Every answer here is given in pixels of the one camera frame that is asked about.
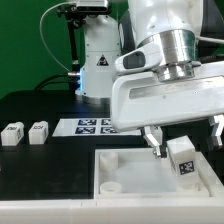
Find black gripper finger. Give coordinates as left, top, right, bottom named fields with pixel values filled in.
left=207, top=114, right=224, bottom=150
left=143, top=126, right=167, bottom=158

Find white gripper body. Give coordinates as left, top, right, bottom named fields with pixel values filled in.
left=110, top=61, right=224, bottom=132

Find white square tabletop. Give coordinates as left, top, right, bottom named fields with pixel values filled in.
left=94, top=148, right=209, bottom=199

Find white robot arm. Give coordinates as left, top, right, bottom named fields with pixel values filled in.
left=77, top=0, right=224, bottom=154

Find white L-shaped obstacle fence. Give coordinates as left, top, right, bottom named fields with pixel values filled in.
left=0, top=153, right=224, bottom=224

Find white sheet with tags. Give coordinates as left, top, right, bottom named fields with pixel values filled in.
left=53, top=118, right=140, bottom=137

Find black cables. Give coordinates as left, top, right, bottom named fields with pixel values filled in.
left=34, top=73, right=76, bottom=92

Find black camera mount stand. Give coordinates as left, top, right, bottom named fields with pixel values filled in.
left=57, top=0, right=111, bottom=91

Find grey cable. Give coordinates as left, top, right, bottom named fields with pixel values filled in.
left=39, top=1, right=78, bottom=74

